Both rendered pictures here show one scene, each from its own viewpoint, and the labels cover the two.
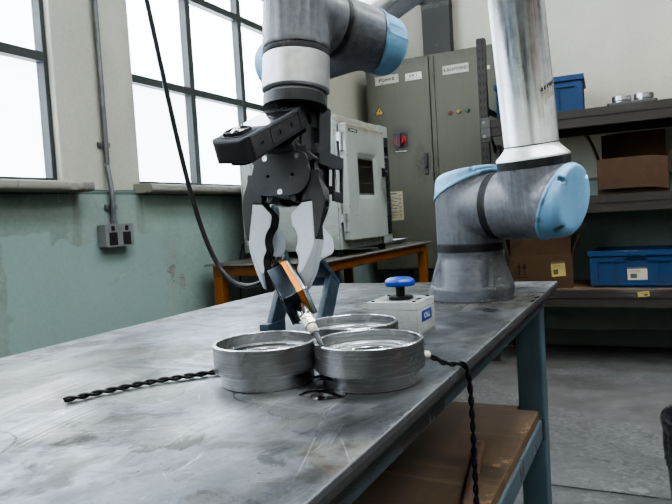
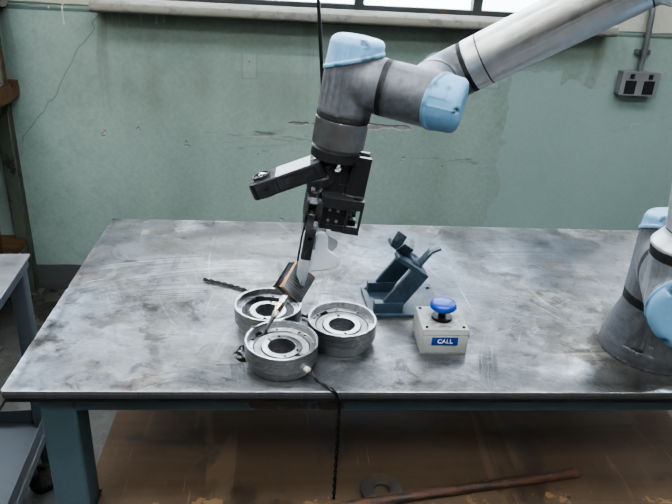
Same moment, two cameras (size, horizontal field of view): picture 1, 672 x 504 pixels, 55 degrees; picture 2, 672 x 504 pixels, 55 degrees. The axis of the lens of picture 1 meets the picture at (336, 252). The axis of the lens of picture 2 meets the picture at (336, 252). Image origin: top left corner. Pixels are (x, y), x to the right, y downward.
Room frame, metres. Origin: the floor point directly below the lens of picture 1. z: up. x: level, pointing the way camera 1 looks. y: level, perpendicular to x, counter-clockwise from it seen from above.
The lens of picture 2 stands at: (0.26, -0.73, 1.35)
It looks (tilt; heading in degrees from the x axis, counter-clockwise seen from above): 25 degrees down; 59
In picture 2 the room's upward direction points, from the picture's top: 3 degrees clockwise
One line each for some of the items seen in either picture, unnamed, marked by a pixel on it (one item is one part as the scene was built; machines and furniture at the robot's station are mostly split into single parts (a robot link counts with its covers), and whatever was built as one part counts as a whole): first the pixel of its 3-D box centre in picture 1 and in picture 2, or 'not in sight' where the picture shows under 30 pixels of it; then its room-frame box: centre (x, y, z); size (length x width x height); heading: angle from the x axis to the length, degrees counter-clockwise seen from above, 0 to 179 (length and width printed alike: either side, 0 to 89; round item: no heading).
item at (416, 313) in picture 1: (403, 313); (443, 329); (0.85, -0.09, 0.82); 0.08 x 0.07 x 0.05; 154
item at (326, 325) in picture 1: (352, 339); (341, 329); (0.71, -0.01, 0.82); 0.10 x 0.10 x 0.04
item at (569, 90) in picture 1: (541, 102); not in sight; (4.08, -1.35, 1.61); 0.52 x 0.38 x 0.22; 67
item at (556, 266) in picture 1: (544, 256); not in sight; (4.07, -1.32, 0.64); 0.49 x 0.40 x 0.37; 69
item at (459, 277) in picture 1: (471, 270); (656, 320); (1.15, -0.24, 0.85); 0.15 x 0.15 x 0.10
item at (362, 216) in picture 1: (324, 190); not in sight; (3.30, 0.04, 1.10); 0.62 x 0.61 x 0.65; 154
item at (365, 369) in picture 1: (369, 359); (281, 350); (0.61, -0.03, 0.82); 0.10 x 0.10 x 0.04
